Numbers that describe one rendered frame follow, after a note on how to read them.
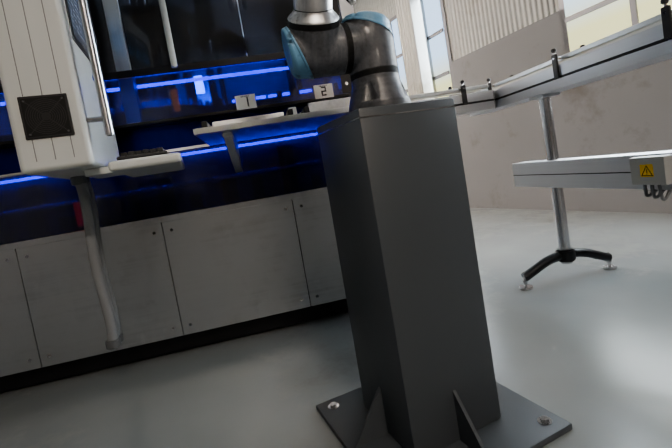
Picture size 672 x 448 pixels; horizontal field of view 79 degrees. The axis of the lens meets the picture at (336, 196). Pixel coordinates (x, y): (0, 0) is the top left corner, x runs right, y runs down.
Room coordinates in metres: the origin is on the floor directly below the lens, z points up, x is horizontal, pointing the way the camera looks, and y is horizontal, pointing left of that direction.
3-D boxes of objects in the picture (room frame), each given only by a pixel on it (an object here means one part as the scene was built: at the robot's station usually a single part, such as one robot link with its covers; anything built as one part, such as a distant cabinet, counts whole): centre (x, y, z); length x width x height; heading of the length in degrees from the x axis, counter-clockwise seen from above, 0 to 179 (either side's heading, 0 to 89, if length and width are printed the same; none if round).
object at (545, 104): (1.83, -0.99, 0.46); 0.09 x 0.09 x 0.77; 10
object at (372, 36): (1.00, -0.13, 0.96); 0.13 x 0.12 x 0.14; 104
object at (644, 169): (1.29, -1.02, 0.50); 0.12 x 0.05 x 0.09; 10
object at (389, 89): (1.00, -0.14, 0.84); 0.15 x 0.15 x 0.10
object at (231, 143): (1.58, 0.36, 0.79); 0.34 x 0.03 x 0.13; 10
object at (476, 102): (2.07, -0.52, 0.92); 0.69 x 0.15 x 0.16; 100
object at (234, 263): (2.16, 0.89, 0.44); 2.06 x 1.00 x 0.88; 100
